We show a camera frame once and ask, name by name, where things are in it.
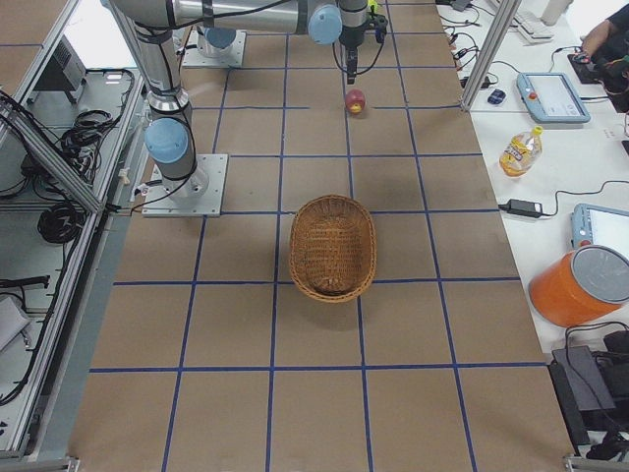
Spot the blue teach pendant near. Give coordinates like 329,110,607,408
571,204,629,258

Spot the oval wicker basket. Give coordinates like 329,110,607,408
289,195,377,303

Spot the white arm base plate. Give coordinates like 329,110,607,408
183,29,247,69
142,153,228,217

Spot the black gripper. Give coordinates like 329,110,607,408
340,29,364,84

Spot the blue teach pendant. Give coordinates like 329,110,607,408
516,73,591,125
571,204,629,258

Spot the dark blue computer mouse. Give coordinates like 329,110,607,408
487,89,506,105

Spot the orange bucket with grey lid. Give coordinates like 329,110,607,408
528,245,628,327

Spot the aluminium frame post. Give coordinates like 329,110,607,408
460,0,521,111

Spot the black monitor stand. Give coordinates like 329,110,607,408
547,324,628,462

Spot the blue teach pendant far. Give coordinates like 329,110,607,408
516,73,591,125

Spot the yellow juice bottle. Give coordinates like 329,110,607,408
499,125,543,177

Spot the person's hand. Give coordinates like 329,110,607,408
580,33,605,62

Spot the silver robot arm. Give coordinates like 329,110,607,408
197,27,237,55
109,1,374,204

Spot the dark red toy apple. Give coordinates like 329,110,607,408
344,88,367,116

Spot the black power adapter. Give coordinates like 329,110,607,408
498,199,543,218

